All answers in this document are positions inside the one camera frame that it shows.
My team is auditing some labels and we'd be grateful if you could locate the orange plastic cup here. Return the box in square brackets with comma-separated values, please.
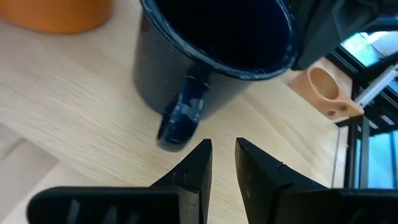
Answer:
[0, 0, 113, 34]

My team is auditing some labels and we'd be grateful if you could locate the wooden cup with handle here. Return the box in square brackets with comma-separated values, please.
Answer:
[287, 57, 365, 124]

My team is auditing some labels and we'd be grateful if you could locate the dark blue enamel mug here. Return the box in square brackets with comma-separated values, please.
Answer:
[132, 0, 298, 153]

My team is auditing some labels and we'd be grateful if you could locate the black aluminium table frame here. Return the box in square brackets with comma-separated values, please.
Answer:
[326, 15, 398, 189]

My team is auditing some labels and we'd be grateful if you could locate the silver aluminium bar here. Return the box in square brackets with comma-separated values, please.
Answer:
[354, 63, 398, 108]

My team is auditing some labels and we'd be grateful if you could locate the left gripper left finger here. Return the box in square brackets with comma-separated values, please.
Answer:
[27, 139, 214, 224]

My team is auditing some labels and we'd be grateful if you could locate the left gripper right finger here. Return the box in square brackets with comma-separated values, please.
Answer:
[235, 138, 398, 224]

